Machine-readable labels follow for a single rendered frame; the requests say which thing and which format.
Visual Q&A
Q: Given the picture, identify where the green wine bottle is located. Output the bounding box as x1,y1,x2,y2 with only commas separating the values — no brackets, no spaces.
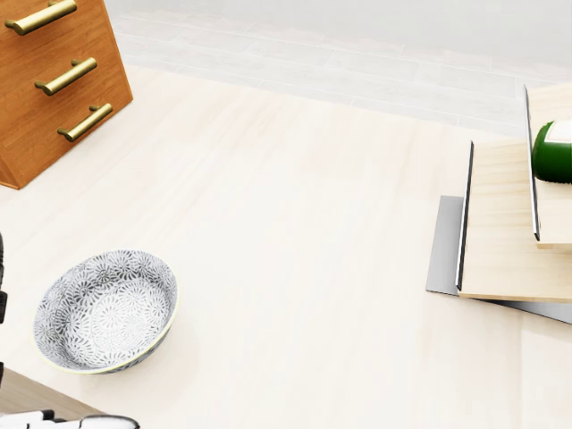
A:
530,119,572,185

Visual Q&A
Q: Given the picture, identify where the wooden cabinet with drawers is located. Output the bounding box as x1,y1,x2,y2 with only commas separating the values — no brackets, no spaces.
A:
0,0,134,190

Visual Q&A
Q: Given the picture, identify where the brass drawer handle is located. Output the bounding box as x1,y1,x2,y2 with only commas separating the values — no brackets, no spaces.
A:
4,0,79,37
56,103,114,143
34,56,98,97

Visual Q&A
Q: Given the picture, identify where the pale wooden wine rack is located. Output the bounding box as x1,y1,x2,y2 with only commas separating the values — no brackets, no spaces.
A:
425,83,572,325

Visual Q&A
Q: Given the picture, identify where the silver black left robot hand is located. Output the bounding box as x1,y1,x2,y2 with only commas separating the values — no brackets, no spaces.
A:
0,231,9,325

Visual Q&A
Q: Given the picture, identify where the grey floral patterned bowl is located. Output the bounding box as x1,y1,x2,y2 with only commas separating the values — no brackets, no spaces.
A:
33,248,179,375

